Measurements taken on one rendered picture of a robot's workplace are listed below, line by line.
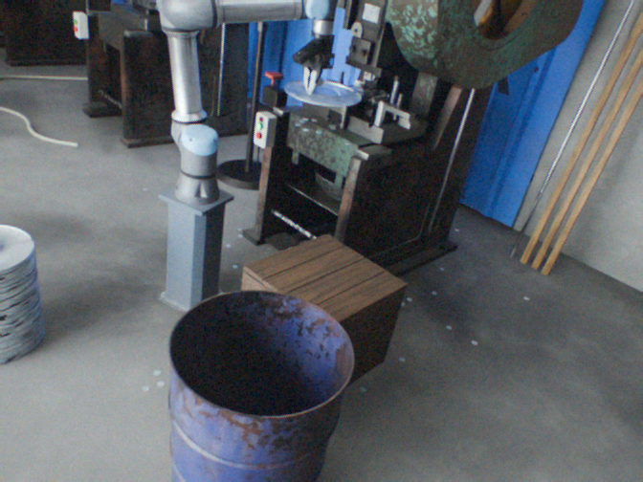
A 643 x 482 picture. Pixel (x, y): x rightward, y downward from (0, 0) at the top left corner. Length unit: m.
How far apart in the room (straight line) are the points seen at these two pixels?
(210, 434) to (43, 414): 0.71
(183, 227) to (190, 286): 0.24
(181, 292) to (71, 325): 0.38
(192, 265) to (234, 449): 0.92
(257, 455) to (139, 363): 0.79
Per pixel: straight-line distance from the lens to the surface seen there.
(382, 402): 1.86
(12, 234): 1.92
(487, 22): 2.06
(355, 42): 2.18
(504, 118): 3.23
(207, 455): 1.23
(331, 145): 2.12
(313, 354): 1.45
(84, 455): 1.66
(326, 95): 2.05
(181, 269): 1.99
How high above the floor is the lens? 1.30
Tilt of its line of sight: 31 degrees down
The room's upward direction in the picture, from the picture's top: 11 degrees clockwise
